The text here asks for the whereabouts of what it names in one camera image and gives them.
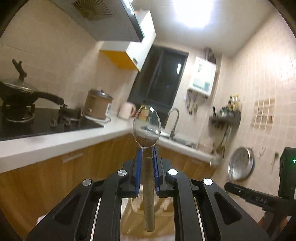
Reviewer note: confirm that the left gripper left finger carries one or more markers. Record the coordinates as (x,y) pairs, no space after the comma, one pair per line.
(123,183)

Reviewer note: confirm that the white electric kettle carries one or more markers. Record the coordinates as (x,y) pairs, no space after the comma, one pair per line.
(127,110)

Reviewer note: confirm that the dark window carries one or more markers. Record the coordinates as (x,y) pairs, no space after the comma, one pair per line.
(158,81)

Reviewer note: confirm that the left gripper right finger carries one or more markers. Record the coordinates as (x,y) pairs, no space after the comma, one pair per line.
(170,182)

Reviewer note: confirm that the grey range hood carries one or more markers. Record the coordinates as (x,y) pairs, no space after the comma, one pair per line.
(105,20)

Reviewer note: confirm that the white water heater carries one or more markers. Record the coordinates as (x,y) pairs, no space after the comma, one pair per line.
(202,77)

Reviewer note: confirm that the clear plastic spoon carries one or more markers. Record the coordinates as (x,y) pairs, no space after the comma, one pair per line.
(146,130)

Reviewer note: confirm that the round metal steamer tray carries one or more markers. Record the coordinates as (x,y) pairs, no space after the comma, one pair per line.
(241,164)

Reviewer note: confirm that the black gas stove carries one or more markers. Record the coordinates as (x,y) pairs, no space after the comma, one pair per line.
(32,121)

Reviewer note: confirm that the black wok with lid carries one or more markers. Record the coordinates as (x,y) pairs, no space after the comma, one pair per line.
(16,90)

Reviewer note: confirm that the white orange wall cabinet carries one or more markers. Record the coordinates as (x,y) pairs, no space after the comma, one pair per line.
(132,55)

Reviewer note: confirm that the brown rice cooker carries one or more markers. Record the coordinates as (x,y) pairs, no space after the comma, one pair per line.
(98,104)

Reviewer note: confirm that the black wall spice rack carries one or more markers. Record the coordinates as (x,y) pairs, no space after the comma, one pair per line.
(229,115)

